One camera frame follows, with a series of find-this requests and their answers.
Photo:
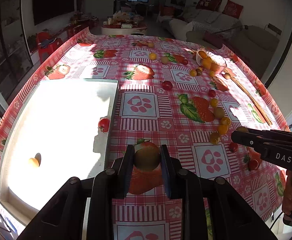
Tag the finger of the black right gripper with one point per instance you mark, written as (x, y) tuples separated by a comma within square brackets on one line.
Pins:
[(256, 138)]

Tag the orange gloved right hand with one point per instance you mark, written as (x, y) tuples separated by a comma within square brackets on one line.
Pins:
[(287, 198)]

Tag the white sofa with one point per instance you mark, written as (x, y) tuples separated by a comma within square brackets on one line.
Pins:
[(179, 22)]

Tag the dark red cushion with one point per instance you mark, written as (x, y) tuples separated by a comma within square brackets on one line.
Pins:
[(212, 5)]

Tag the strawberry pattern tablecloth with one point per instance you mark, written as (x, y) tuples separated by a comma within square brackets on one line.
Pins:
[(228, 195)]

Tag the dark red cherry tomato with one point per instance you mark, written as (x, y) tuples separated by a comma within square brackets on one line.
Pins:
[(233, 147)]

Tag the glass fruit bowl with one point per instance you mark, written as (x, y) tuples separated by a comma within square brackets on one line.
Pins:
[(218, 62)]

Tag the brown round fruit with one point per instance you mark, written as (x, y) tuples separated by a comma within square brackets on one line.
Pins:
[(227, 76)]

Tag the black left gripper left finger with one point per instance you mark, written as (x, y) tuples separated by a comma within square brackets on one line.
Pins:
[(123, 171)]

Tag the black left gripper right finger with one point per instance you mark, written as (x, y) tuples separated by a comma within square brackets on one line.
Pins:
[(174, 182)]

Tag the round coffee table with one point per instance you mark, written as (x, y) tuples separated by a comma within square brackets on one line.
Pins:
[(124, 29)]

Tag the yellow cherry tomato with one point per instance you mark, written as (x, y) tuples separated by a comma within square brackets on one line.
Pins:
[(33, 162), (152, 56), (193, 73)]

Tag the white rectangular tray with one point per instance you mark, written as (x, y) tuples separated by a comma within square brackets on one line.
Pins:
[(57, 125)]

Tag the red plastic stool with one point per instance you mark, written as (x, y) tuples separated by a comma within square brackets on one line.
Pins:
[(46, 45)]

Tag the wooden tongs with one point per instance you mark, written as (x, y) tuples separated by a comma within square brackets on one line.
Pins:
[(255, 102)]

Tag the green-brown round fruit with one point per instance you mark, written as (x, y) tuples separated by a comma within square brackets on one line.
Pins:
[(147, 156)]

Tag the orange kumquat in bowl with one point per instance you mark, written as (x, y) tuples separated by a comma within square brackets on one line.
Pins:
[(206, 63)]

